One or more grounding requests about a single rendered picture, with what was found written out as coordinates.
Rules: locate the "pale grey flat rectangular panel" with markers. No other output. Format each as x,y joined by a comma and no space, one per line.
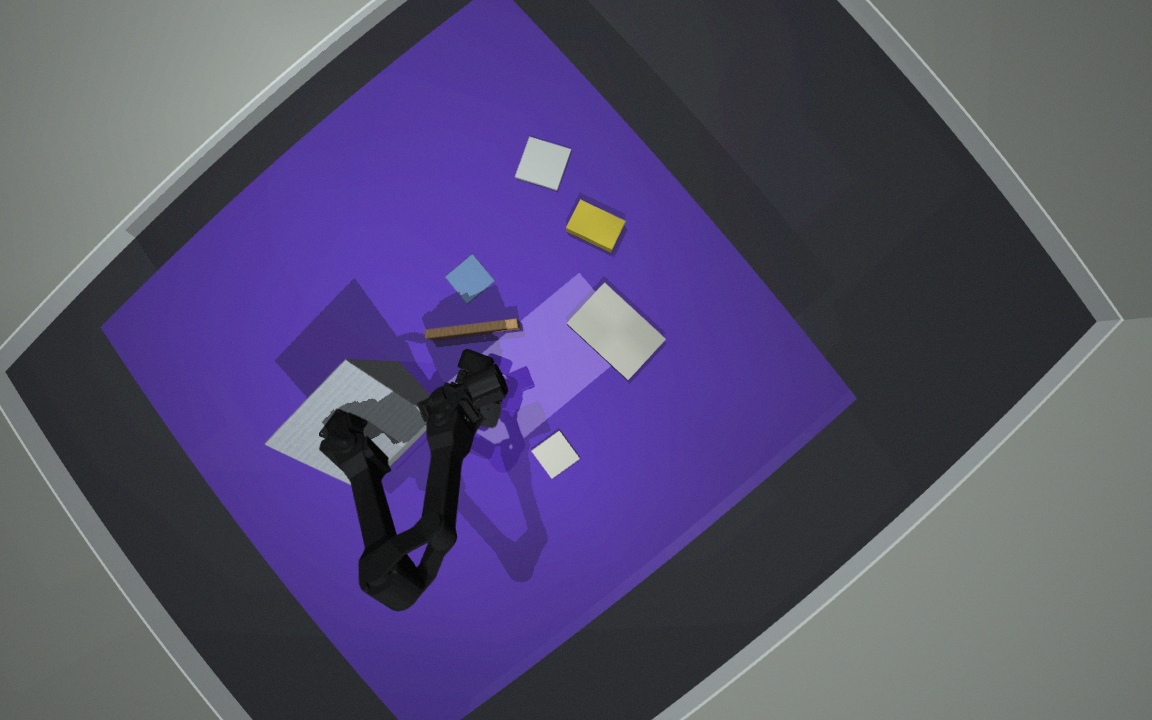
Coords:
616,331

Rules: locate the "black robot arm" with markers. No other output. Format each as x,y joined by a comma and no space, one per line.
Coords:
386,572

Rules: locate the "olive yellow block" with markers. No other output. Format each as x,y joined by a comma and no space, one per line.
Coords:
595,226

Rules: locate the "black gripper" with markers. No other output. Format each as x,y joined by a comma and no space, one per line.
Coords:
471,361

